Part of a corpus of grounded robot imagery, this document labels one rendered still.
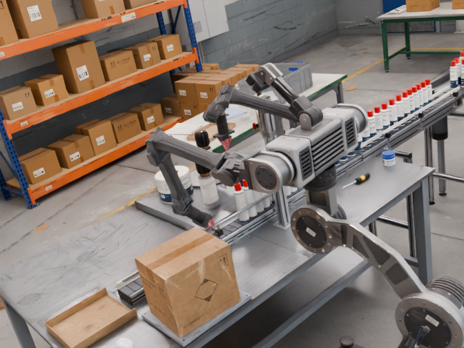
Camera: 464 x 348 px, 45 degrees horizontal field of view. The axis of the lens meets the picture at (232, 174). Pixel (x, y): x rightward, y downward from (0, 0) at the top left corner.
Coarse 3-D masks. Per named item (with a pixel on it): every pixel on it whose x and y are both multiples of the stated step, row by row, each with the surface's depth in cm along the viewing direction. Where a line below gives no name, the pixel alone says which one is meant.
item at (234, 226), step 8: (336, 168) 321; (296, 192) 303; (272, 208) 291; (256, 216) 286; (232, 224) 283; (240, 224) 281; (224, 232) 277; (232, 232) 276; (136, 280) 252; (120, 288) 248; (128, 288) 247; (136, 288) 246
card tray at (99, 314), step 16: (80, 304) 246; (96, 304) 248; (112, 304) 246; (48, 320) 238; (64, 320) 242; (80, 320) 239; (96, 320) 237; (112, 320) 235; (128, 320) 233; (64, 336) 231; (80, 336) 229; (96, 336) 224
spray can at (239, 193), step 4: (240, 184) 278; (236, 188) 277; (240, 188) 278; (236, 192) 278; (240, 192) 277; (236, 196) 278; (240, 196) 278; (244, 196) 280; (236, 200) 279; (240, 200) 279; (244, 200) 280; (236, 204) 281; (240, 204) 280; (244, 204) 280; (240, 208) 280; (244, 212) 281; (240, 216) 283; (244, 216) 282; (248, 216) 284; (240, 220) 284; (244, 220) 283
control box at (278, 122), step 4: (268, 92) 273; (272, 92) 272; (256, 96) 271; (272, 96) 266; (272, 100) 260; (276, 100) 260; (256, 116) 278; (276, 116) 262; (260, 120) 263; (276, 120) 263; (280, 120) 264; (276, 124) 264; (280, 124) 264; (260, 128) 271; (276, 128) 265; (280, 128) 265; (260, 132) 275; (276, 132) 265; (280, 132) 266
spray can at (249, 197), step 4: (244, 180) 279; (244, 184) 280; (244, 188) 280; (248, 188) 280; (244, 192) 281; (248, 192) 280; (252, 192) 282; (248, 196) 281; (252, 196) 282; (248, 200) 282; (252, 200) 282; (248, 204) 283; (252, 208) 284; (248, 212) 285; (252, 212) 285; (256, 212) 286; (252, 216) 285
